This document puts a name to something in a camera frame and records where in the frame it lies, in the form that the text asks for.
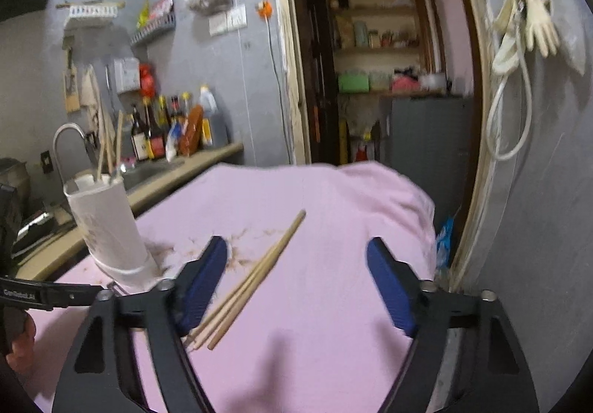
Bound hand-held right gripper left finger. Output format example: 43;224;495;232
52;236;229;413

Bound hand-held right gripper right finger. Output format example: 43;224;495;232
367;237;540;413

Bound white plastic utensil holder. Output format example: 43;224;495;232
63;170;158;291

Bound person's left hand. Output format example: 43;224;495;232
7;315;37;372

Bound blue plastic bag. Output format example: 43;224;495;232
435;217;455;270

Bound induction cooker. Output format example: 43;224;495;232
14;207;77;256

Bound pink blanket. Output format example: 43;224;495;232
23;162;438;413

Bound steel sink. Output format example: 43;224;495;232
118;158;186;191

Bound grey cabinet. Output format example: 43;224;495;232
380;96;473;229

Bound blue white plastic packet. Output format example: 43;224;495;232
166;123;183;161

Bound orange spice packet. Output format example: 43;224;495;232
178;105;205;157

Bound dark pump bottle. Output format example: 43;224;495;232
130;105;150;162

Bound steel faucet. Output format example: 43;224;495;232
52;123;96;184

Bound pink cloth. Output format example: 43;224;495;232
391;75;420;93

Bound hanging beige towel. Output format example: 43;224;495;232
81;65;114;150

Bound green box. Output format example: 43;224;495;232
338;73;370;93

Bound red plastic bag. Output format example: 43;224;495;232
139;63;156;99

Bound hanging wooden cutting board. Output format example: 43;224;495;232
62;38;80;114

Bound dark wooden door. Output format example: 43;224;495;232
296;0;341;166

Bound wooden shelf unit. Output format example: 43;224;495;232
322;0;427;94

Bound red packet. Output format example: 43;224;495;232
149;0;174;20

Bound cream rubber gloves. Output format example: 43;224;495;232
493;0;561;58

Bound white mesh bag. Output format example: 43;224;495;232
547;0;587;76

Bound white cable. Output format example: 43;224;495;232
266;17;296;164

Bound white perforated wall box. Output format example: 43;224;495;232
113;57;140;94

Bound white hose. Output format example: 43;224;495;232
484;1;533;161

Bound worn door frame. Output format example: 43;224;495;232
269;0;498;293

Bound grey wall shelf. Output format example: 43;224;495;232
130;10;177;47

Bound white wall switch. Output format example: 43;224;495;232
208;12;229;36

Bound white wall socket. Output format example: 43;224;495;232
227;4;248;29

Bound white wall basket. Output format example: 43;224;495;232
62;3;119;29

